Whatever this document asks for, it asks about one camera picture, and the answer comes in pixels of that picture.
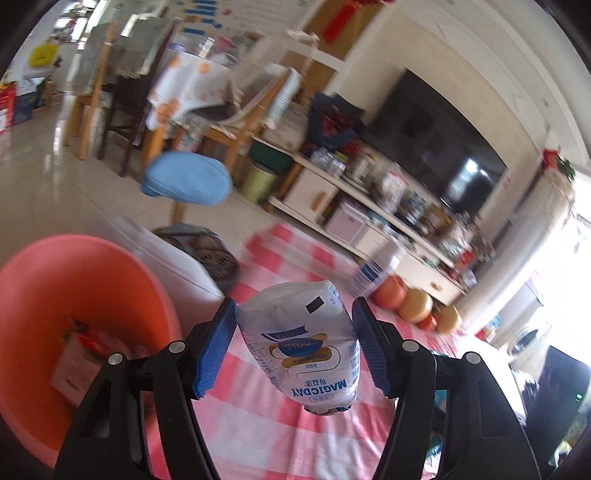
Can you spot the owl pattern floor mat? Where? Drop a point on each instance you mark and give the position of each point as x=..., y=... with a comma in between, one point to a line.
x=207, y=248

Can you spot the white cushion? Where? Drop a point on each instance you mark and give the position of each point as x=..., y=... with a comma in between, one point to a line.
x=194, y=295

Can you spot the light wooden dining chair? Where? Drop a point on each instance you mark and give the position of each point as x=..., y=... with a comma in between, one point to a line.
x=235, y=133

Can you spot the white lace covered appliance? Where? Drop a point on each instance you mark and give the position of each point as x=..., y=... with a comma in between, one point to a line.
x=539, y=219

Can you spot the white Magicday pouch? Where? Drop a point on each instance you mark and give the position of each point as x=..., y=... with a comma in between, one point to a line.
x=302, y=337

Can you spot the red chinese knot decoration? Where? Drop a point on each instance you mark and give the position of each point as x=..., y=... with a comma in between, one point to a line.
x=345, y=14

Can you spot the dining table orange-print cloth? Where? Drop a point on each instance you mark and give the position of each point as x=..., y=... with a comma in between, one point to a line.
x=188, y=82

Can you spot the red cartoon snack packet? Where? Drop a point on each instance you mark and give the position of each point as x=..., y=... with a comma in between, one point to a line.
x=84, y=350

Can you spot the pink storage box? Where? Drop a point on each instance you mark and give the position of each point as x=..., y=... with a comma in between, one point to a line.
x=348, y=222

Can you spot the green waste bin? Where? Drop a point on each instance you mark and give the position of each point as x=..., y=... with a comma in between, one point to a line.
x=257, y=183

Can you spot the dark blue flower bouquet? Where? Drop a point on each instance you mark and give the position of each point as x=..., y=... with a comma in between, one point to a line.
x=332, y=122

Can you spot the red apple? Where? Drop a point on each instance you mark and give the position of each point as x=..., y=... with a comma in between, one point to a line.
x=391, y=294

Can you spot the yellow pear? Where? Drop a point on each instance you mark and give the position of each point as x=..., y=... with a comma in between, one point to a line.
x=416, y=307
x=448, y=320

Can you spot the pink plastic basin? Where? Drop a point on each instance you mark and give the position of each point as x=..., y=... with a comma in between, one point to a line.
x=45, y=289

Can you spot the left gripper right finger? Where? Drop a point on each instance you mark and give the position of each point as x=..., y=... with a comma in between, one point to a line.
x=458, y=398

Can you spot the blue cushioned stool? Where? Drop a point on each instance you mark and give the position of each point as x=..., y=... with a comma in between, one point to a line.
x=187, y=177

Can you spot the washing machine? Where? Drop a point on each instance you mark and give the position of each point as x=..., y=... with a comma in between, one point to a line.
x=525, y=339

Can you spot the white TV cabinet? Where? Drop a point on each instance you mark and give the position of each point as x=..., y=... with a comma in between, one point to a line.
x=310, y=195

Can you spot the white milk bottle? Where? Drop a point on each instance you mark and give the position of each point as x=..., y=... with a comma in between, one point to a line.
x=375, y=271

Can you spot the black flat television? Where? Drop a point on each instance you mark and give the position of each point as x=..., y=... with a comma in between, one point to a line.
x=436, y=145

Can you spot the pink checkered tablecloth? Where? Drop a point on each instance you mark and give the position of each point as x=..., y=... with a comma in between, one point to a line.
x=252, y=430

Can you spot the dark wooden chair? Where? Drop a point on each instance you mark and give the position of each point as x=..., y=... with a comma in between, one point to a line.
x=135, y=77

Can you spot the blue cartoon face packet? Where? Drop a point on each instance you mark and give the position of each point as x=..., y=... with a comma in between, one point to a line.
x=438, y=424

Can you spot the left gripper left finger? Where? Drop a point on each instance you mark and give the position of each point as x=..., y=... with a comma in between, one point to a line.
x=107, y=436

